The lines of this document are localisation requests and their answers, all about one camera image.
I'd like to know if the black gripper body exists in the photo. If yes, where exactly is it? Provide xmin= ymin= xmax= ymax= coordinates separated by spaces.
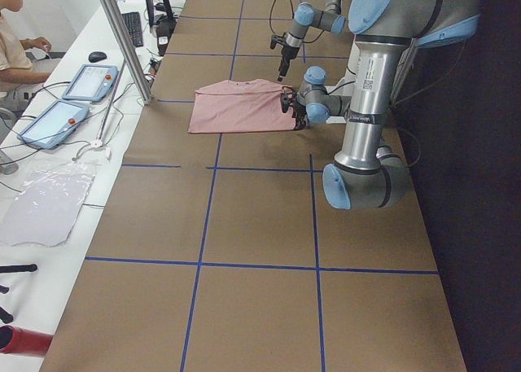
xmin=280 ymin=85 xmax=307 ymax=131
xmin=269 ymin=33 xmax=301 ymax=63

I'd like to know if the pink Snoopy t-shirt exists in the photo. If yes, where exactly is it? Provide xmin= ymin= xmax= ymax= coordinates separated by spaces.
xmin=188 ymin=79 xmax=304 ymax=133

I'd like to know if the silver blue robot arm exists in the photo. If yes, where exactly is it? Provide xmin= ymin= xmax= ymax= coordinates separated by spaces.
xmin=271 ymin=0 xmax=480 ymax=210
xmin=269 ymin=0 xmax=348 ymax=82

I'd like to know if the black keyboard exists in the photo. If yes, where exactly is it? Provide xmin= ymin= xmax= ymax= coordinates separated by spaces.
xmin=121 ymin=11 xmax=143 ymax=47

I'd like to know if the black computer mouse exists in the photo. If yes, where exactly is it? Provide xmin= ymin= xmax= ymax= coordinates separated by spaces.
xmin=88 ymin=51 xmax=107 ymax=63

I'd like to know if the upper teach pendant tablet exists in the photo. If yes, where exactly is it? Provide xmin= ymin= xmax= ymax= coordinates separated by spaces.
xmin=62 ymin=64 xmax=119 ymax=102

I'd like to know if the teach pendant tablet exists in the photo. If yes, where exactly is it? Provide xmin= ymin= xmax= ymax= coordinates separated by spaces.
xmin=17 ymin=100 xmax=90 ymax=150
xmin=62 ymin=64 xmax=119 ymax=102

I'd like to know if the metal reacher grabber tool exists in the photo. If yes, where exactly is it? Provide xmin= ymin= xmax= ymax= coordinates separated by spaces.
xmin=72 ymin=68 xmax=125 ymax=162

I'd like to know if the lower teach pendant tablet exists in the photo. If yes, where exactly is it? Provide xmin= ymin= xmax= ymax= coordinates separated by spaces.
xmin=17 ymin=100 xmax=90 ymax=150

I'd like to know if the seated person in beige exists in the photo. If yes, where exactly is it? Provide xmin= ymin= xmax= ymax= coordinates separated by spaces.
xmin=1 ymin=15 xmax=58 ymax=112

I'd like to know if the clear plastic bag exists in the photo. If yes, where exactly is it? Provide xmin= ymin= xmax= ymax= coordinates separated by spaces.
xmin=1 ymin=161 xmax=99 ymax=247

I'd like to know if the red cylinder object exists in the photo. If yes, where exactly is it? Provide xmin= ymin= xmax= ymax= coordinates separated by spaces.
xmin=1 ymin=325 xmax=53 ymax=357

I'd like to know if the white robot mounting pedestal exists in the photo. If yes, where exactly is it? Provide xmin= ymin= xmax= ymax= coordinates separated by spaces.
xmin=326 ymin=50 xmax=361 ymax=124

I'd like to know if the aluminium frame post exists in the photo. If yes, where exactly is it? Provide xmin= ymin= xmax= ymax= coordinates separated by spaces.
xmin=99 ymin=0 xmax=153 ymax=105

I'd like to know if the black camera tripod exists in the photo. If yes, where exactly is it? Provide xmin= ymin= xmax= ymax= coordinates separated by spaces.
xmin=0 ymin=263 xmax=38 ymax=324

